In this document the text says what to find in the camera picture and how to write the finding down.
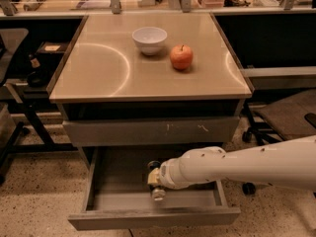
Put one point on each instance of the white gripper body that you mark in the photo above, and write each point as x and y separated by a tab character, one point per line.
164	174

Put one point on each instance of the silver blue redbull can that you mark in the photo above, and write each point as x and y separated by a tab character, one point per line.
157	193

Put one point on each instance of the black office chair right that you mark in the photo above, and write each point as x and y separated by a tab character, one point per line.
279	125

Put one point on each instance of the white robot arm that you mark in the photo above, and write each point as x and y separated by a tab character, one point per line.
208	164

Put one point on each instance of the red apple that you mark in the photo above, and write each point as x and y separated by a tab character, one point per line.
181	56

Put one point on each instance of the open grey middle drawer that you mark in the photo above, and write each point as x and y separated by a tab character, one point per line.
117	195

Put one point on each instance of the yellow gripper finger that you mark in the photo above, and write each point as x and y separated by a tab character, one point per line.
153	178

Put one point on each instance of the black side table left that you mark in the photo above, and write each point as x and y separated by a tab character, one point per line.
26	80

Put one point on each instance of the white ceramic bowl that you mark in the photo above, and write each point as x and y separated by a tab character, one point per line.
149	40

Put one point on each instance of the closed grey top drawer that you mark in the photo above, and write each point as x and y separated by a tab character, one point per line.
150	131

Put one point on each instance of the grey drawer cabinet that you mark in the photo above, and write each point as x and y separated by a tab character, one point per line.
105	76

